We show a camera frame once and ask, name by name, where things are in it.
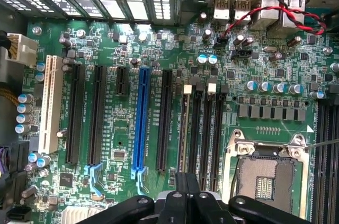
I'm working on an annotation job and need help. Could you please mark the light blue slot clip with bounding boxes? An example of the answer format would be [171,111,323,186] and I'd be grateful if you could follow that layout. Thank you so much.
[130,167,148,195]
[83,162,104,200]

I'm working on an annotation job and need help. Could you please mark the yellow black wires white plug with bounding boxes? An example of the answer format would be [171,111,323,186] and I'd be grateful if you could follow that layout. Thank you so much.
[0,30,39,108]

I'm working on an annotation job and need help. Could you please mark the white expansion slot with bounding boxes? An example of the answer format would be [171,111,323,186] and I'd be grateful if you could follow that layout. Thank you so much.
[38,54,64,155]

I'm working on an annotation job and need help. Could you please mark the blue expansion slot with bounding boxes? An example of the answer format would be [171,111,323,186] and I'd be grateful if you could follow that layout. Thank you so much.
[131,67,151,171]

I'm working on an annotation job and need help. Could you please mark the grey metal PC case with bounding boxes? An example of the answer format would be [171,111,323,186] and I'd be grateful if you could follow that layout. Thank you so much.
[0,0,339,140]

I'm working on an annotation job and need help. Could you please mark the green Dell motherboard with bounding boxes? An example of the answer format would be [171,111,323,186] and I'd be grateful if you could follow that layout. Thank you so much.
[22,19,339,224]

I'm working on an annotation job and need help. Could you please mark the large silver port block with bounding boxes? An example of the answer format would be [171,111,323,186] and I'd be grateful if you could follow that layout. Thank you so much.
[251,0,283,31]
[280,0,307,31]

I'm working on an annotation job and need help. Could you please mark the silver USB port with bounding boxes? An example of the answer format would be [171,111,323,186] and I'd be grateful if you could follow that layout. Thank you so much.
[234,0,252,21]
[212,0,230,21]

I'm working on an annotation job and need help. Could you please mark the silver finned heatsink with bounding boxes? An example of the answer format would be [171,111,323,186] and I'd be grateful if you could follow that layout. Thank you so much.
[61,205,103,224]

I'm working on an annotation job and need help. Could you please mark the short black expansion slot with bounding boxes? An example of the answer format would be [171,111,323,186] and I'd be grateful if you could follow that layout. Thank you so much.
[114,66,130,97]

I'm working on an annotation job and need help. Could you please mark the long black expansion slot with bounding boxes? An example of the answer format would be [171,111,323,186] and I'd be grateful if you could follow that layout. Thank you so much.
[87,65,108,166]
[65,64,86,164]
[155,69,173,172]

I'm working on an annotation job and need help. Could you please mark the CPU socket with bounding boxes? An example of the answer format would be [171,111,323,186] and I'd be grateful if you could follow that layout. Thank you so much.
[221,128,310,224]

